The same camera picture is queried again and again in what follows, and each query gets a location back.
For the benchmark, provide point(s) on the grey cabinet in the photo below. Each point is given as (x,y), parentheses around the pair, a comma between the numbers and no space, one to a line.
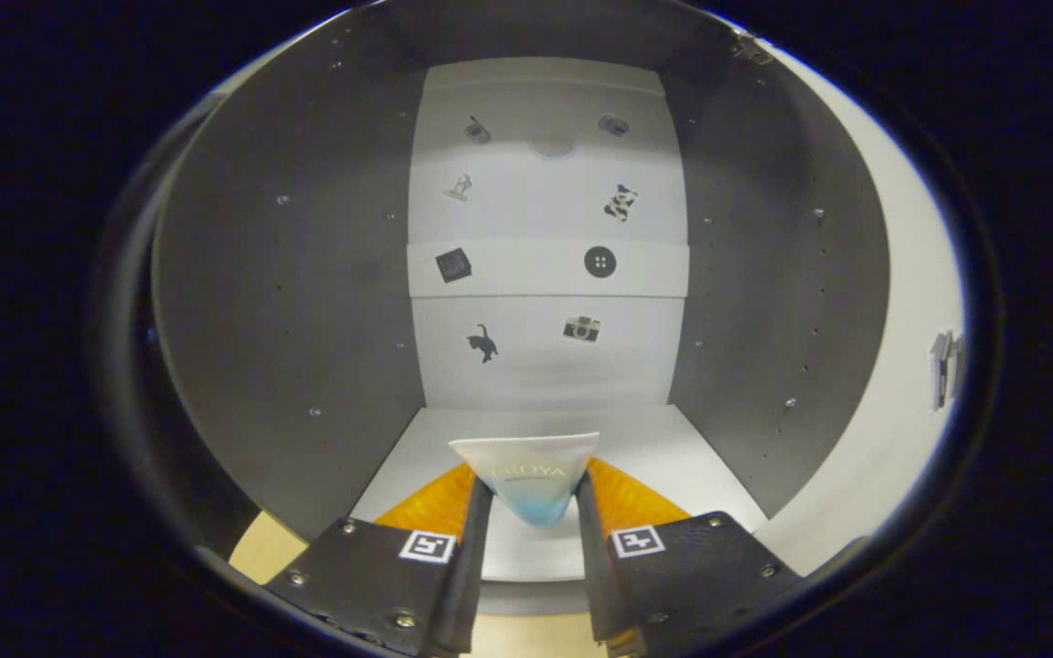
(289,320)

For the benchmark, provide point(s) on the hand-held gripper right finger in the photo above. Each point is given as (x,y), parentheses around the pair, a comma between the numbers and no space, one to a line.
(595,567)

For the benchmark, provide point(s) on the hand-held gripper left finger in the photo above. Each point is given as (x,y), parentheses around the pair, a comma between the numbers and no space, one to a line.
(472,567)

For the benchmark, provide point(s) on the white and blue tube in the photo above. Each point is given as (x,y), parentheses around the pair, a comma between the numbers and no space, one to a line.
(526,466)

